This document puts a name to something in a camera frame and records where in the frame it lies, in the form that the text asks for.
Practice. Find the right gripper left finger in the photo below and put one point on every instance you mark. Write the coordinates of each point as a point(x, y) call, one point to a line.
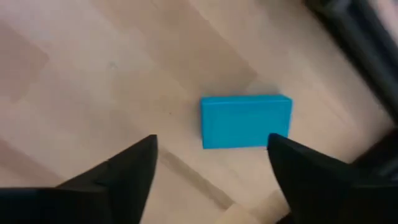
point(93, 193)

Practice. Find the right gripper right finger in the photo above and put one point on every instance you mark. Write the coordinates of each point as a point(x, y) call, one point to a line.
point(317, 186)

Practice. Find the black aluminium table frame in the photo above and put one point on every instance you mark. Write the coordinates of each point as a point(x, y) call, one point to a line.
point(367, 46)

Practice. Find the teal digital timer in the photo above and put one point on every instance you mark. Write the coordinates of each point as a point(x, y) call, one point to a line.
point(242, 121)

